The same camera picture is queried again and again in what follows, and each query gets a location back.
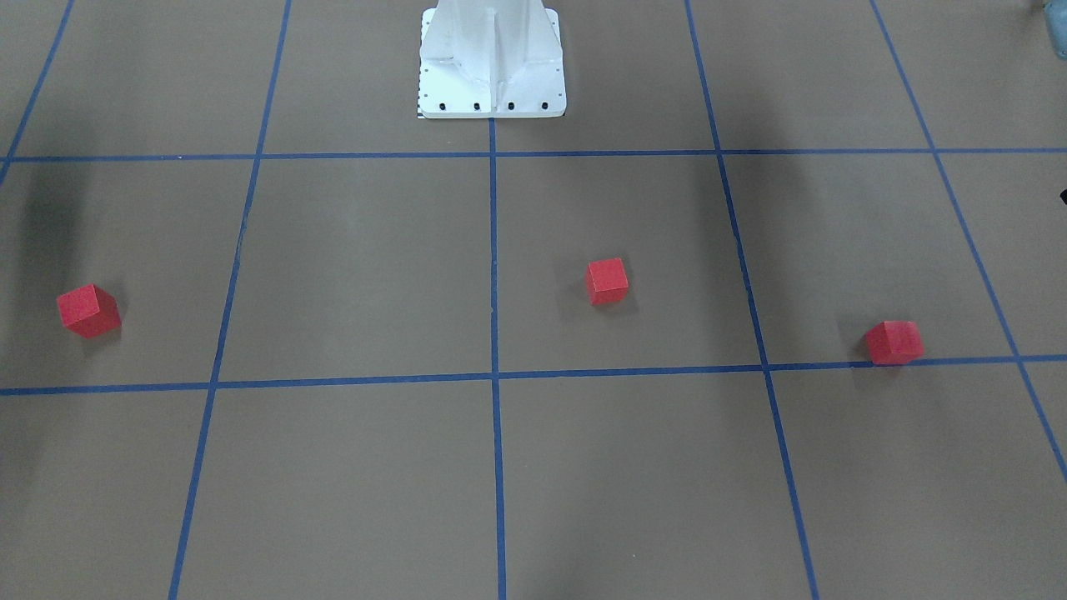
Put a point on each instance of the red block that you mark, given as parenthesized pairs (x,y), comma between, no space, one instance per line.
(89,311)
(894,343)
(606,281)

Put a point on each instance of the white camera stand pedestal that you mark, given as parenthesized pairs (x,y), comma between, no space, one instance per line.
(491,59)

